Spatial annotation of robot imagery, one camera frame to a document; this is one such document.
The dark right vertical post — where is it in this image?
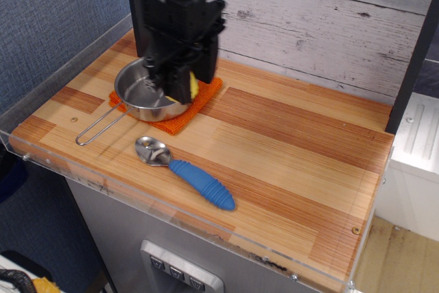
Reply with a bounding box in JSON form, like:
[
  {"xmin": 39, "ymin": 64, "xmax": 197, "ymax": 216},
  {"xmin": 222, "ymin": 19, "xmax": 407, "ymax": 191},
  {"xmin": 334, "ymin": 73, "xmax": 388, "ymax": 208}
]
[{"xmin": 385, "ymin": 0, "xmax": 438, "ymax": 134}]

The orange knitted cloth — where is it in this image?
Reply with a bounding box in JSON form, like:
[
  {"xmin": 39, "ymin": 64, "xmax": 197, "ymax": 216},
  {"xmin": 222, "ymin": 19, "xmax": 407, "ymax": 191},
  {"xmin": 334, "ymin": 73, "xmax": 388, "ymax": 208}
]
[{"xmin": 108, "ymin": 76, "xmax": 223, "ymax": 137}]

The silver button control panel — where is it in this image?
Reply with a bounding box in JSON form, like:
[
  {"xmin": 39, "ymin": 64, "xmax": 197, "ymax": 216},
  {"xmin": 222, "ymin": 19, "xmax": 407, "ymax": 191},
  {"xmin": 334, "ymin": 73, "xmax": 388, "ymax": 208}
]
[{"xmin": 140, "ymin": 239, "xmax": 225, "ymax": 292}]

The yellow black object bottom left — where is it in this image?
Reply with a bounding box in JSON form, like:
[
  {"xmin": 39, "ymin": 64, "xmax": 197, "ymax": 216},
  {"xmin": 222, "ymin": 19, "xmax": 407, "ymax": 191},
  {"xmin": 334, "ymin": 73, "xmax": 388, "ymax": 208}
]
[{"xmin": 1, "ymin": 269, "xmax": 60, "ymax": 293}]

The stainless steel pot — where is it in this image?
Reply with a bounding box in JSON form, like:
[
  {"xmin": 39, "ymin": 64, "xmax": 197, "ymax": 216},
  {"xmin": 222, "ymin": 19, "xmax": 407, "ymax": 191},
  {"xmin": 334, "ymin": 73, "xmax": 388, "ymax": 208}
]
[{"xmin": 75, "ymin": 59, "xmax": 193, "ymax": 145}]

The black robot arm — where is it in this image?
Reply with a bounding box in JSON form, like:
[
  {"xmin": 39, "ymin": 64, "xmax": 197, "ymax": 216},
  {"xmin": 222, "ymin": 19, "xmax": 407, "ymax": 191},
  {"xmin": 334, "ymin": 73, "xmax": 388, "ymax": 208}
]
[{"xmin": 140, "ymin": 0, "xmax": 226, "ymax": 104}]

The blue handled metal spoon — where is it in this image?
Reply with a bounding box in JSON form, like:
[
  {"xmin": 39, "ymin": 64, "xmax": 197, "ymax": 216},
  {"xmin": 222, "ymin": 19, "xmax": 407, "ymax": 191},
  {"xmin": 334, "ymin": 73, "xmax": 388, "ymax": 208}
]
[{"xmin": 134, "ymin": 136, "xmax": 236, "ymax": 211}]

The clear acrylic table guard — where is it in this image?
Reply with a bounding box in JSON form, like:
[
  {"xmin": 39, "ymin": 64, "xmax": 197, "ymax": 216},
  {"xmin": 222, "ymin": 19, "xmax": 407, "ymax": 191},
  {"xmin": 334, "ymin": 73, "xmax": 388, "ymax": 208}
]
[{"xmin": 1, "ymin": 16, "xmax": 393, "ymax": 292}]

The yellow plastic corn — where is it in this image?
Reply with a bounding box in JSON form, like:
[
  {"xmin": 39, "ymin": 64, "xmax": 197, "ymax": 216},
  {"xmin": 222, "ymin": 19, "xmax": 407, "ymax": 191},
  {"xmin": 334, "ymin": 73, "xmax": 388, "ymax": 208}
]
[{"xmin": 165, "ymin": 71, "xmax": 199, "ymax": 104}]

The white aluminium side block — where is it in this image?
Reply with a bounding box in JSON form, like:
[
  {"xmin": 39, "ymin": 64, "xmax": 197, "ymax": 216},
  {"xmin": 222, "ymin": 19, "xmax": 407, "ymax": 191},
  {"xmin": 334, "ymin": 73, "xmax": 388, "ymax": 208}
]
[{"xmin": 392, "ymin": 93, "xmax": 438, "ymax": 174}]

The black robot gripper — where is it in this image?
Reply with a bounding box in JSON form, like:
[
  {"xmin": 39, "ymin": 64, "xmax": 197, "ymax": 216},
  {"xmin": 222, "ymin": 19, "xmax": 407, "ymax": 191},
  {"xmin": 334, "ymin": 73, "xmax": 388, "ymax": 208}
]
[{"xmin": 141, "ymin": 0, "xmax": 226, "ymax": 104}]

